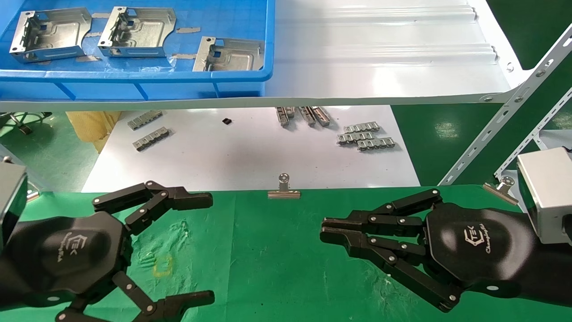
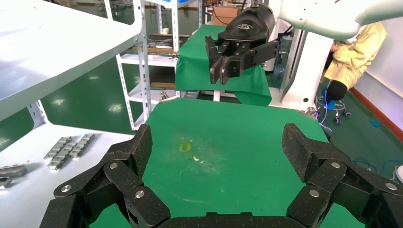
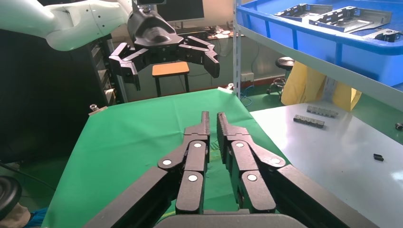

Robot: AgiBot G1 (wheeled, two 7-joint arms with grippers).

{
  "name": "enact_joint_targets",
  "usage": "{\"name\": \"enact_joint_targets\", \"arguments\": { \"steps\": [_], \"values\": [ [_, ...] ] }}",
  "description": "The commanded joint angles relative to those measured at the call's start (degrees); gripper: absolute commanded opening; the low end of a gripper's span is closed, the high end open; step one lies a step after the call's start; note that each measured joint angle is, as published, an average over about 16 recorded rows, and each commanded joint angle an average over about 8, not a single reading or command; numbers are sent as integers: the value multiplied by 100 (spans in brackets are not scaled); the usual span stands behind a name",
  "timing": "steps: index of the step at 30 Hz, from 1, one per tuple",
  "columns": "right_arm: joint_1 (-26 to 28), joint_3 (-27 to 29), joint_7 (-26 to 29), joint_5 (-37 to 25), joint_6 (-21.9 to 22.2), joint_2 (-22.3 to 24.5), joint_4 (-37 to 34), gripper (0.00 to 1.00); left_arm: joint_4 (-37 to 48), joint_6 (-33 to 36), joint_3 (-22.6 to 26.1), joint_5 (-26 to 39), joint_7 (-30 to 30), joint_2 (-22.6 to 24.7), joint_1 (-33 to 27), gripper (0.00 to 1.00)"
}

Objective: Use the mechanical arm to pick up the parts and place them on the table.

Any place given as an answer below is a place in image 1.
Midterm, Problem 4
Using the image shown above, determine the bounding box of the white perforated frame strut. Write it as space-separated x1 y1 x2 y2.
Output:
494 89 572 178
440 25 572 185

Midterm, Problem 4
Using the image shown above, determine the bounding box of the black chair base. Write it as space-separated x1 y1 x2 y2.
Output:
0 112 53 136

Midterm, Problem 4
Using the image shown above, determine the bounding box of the blue plastic bin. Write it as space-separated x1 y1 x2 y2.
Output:
0 0 274 101

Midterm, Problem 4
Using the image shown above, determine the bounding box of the green table mat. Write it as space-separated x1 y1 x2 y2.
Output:
0 185 572 322

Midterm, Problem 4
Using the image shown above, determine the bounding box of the silver sheet metal bracket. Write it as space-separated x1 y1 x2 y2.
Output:
10 8 92 63
97 6 177 59
192 37 265 72

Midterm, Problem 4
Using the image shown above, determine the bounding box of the white sloped shelf panel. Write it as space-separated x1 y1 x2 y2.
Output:
0 0 534 112

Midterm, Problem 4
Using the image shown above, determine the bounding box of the white board sheet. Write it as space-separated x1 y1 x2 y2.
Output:
82 105 421 193

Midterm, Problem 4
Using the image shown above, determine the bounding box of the grey toothed metal strip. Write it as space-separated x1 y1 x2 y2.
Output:
133 127 170 152
336 131 375 145
357 137 396 151
127 110 163 131
343 122 380 133

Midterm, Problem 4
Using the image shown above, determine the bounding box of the yellow paper bag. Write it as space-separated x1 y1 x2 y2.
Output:
66 111 122 153

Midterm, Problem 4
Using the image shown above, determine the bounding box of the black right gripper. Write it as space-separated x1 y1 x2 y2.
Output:
320 188 538 313

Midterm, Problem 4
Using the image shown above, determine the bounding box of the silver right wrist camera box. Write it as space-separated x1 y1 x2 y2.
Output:
517 147 572 245

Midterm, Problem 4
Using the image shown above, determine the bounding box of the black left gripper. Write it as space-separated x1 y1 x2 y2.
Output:
13 181 215 322

